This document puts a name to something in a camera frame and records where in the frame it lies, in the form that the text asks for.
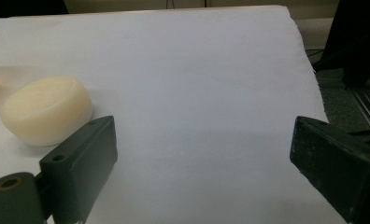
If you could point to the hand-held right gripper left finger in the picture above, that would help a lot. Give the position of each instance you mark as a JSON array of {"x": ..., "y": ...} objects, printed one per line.
[{"x": 80, "y": 168}]

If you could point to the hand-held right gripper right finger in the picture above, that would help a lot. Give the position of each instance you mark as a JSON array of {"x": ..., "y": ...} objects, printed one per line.
[{"x": 338, "y": 168}]

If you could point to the cream round soap bar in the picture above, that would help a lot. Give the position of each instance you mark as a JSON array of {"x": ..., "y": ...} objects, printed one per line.
[{"x": 46, "y": 109}]

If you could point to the dark metal stand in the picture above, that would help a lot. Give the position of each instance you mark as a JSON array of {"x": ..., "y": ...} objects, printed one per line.
[{"x": 354, "y": 40}]

